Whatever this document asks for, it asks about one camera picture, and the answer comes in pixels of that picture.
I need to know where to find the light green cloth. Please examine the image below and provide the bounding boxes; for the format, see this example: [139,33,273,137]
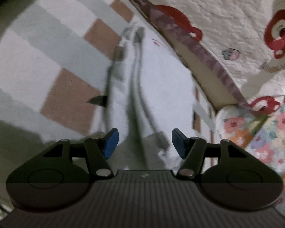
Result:
[0,119,60,195]

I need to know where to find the beige bed headboard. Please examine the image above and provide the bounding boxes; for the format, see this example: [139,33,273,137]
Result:
[173,38,240,110]

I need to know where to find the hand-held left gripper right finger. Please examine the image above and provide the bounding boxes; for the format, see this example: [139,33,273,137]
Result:
[171,128,249,180]

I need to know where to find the floral printed blanket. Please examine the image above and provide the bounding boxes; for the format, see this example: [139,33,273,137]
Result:
[215,85,285,221]

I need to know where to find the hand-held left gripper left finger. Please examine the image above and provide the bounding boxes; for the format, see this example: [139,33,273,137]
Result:
[41,128,120,178]

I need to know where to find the white garment grey drawstrings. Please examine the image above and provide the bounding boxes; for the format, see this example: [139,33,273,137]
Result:
[85,26,219,171]

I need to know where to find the checked dog print bed sheet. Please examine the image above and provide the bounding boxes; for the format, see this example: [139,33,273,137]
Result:
[0,0,216,171]

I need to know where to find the white red bear printed quilt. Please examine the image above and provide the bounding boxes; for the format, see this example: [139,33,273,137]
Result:
[109,0,285,114]

